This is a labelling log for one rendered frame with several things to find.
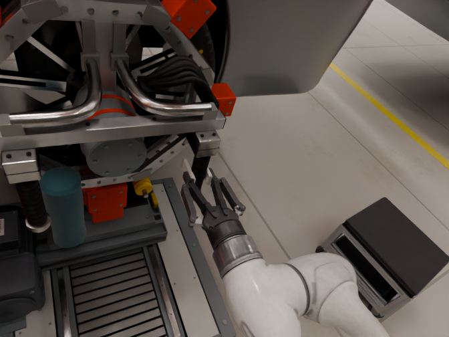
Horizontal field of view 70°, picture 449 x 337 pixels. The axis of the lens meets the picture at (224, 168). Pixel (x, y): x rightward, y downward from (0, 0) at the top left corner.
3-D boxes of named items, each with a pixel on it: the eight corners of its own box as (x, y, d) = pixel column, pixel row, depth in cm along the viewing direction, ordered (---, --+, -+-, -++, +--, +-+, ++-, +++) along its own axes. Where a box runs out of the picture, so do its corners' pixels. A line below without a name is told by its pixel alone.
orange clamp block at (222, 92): (194, 102, 97) (221, 101, 101) (204, 120, 92) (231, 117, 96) (199, 83, 92) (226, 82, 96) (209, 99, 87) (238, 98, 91)
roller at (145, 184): (133, 140, 126) (133, 130, 122) (154, 200, 110) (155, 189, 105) (118, 142, 123) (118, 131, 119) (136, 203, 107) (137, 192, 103)
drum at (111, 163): (127, 118, 90) (129, 75, 80) (147, 175, 78) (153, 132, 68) (73, 122, 83) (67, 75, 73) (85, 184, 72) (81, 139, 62)
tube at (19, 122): (99, 68, 69) (97, 19, 61) (117, 128, 58) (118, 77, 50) (1, 69, 61) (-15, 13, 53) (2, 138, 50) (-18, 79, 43)
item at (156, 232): (145, 181, 164) (146, 168, 157) (165, 241, 144) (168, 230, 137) (33, 199, 142) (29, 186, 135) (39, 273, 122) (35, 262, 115)
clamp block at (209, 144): (202, 128, 76) (206, 111, 72) (216, 156, 71) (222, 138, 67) (182, 130, 74) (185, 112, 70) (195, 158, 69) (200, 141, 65)
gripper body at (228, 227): (208, 259, 66) (192, 221, 71) (244, 248, 69) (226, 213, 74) (216, 240, 60) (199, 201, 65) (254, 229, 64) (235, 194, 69)
